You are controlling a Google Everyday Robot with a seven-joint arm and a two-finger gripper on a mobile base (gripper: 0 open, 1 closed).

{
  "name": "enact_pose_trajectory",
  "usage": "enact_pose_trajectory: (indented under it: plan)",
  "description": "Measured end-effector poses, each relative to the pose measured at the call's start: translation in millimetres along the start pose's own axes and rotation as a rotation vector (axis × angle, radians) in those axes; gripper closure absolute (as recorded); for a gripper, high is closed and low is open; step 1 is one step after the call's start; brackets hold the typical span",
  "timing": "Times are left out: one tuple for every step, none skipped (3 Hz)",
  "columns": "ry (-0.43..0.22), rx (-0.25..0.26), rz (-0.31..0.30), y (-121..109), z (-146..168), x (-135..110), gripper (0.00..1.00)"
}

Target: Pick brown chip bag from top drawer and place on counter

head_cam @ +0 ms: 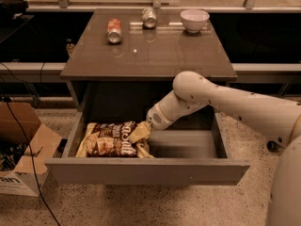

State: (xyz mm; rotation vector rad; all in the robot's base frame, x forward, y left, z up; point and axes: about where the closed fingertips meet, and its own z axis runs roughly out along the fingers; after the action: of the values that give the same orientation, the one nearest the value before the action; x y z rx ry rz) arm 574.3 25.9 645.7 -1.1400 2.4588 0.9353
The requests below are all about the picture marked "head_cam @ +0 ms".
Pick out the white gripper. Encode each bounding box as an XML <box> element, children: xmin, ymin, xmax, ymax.
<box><xmin>128</xmin><ymin>90</ymin><xmax>206</xmax><ymax>143</ymax></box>

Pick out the brown sea salt chip bag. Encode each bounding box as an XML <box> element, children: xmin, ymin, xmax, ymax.
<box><xmin>76</xmin><ymin>121</ymin><xmax>152</xmax><ymax>158</ymax></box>

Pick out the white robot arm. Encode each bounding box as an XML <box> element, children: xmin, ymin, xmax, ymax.
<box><xmin>129</xmin><ymin>71</ymin><xmax>301</xmax><ymax>226</ymax></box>

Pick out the open grey top drawer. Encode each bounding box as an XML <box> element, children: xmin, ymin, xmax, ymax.
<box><xmin>44</xmin><ymin>84</ymin><xmax>251</xmax><ymax>186</ymax></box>

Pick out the grey cabinet with counter top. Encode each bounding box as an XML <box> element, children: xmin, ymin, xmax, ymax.
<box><xmin>61</xmin><ymin>8</ymin><xmax>237</xmax><ymax>111</ymax></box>

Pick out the black bag on desk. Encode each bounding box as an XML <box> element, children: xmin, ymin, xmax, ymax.
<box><xmin>0</xmin><ymin>0</ymin><xmax>29</xmax><ymax>21</ymax></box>

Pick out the red soda can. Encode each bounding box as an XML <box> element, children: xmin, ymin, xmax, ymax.
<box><xmin>107</xmin><ymin>18</ymin><xmax>121</xmax><ymax>43</ymax></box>

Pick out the small bottle behind cabinet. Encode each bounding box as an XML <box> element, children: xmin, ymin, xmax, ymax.
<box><xmin>66</xmin><ymin>39</ymin><xmax>75</xmax><ymax>56</ymax></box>

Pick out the silver green soda can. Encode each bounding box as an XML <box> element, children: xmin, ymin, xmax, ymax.
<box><xmin>141</xmin><ymin>8</ymin><xmax>157</xmax><ymax>29</ymax></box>

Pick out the cardboard box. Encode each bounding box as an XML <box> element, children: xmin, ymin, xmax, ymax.
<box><xmin>0</xmin><ymin>102</ymin><xmax>62</xmax><ymax>197</ymax></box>

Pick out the white bowl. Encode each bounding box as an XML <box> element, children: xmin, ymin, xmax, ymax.
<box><xmin>181</xmin><ymin>9</ymin><xmax>210</xmax><ymax>33</ymax></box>

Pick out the black office chair base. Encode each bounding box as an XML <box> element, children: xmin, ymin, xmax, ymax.
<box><xmin>267</xmin><ymin>141</ymin><xmax>279</xmax><ymax>153</ymax></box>

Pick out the black cable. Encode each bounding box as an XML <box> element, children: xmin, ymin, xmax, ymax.
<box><xmin>0</xmin><ymin>61</ymin><xmax>63</xmax><ymax>226</ymax></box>

